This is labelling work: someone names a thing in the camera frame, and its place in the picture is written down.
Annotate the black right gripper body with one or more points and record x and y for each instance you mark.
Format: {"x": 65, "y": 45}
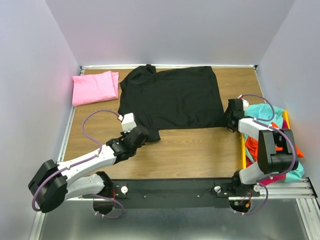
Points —
{"x": 228, "y": 116}

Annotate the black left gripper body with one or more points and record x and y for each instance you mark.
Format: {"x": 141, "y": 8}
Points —
{"x": 124, "y": 135}

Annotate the black t-shirt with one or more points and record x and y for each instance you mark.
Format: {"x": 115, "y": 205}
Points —
{"x": 182, "y": 98}

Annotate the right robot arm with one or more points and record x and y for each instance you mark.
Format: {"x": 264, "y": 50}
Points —
{"x": 270, "y": 162}

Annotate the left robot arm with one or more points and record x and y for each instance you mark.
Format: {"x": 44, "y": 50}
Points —
{"x": 53, "y": 183}

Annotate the teal t-shirt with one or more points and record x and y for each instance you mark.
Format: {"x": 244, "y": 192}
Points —
{"x": 264, "y": 111}

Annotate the orange t-shirt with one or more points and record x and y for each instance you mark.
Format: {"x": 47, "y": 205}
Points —
{"x": 251, "y": 145}

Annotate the yellow plastic bin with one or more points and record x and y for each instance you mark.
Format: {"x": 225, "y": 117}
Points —
{"x": 280, "y": 115}

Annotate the folded pink t-shirt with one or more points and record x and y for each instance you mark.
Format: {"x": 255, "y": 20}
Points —
{"x": 92, "y": 88}

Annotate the magenta t-shirt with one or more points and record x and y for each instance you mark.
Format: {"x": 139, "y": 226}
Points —
{"x": 276, "y": 178}

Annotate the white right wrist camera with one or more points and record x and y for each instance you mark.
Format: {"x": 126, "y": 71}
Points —
{"x": 245, "y": 103}

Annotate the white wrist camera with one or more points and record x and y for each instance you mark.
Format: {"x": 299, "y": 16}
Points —
{"x": 245, "y": 103}
{"x": 128, "y": 122}

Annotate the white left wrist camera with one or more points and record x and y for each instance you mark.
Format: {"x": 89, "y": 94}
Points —
{"x": 128, "y": 122}

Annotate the black mounting base plate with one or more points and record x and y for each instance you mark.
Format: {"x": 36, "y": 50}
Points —
{"x": 177, "y": 193}

